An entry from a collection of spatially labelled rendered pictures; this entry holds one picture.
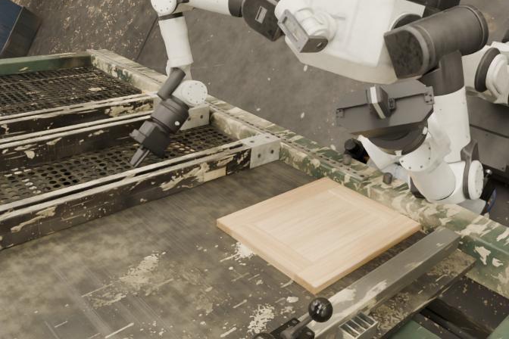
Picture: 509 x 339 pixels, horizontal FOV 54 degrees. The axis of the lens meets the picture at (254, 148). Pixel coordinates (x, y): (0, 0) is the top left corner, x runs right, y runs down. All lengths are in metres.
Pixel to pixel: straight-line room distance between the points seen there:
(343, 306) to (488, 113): 1.37
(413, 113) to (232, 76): 2.54
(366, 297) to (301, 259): 0.18
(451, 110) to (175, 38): 0.75
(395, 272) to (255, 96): 2.02
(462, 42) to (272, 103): 1.97
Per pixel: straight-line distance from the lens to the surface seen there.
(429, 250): 1.21
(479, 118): 2.19
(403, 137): 0.74
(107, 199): 1.25
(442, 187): 0.99
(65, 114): 1.73
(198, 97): 1.40
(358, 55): 1.05
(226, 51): 3.29
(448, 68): 0.99
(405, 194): 1.40
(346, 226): 1.26
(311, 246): 1.17
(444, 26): 0.99
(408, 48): 0.98
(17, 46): 5.33
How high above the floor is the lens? 2.15
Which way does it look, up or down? 49 degrees down
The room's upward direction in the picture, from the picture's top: 60 degrees counter-clockwise
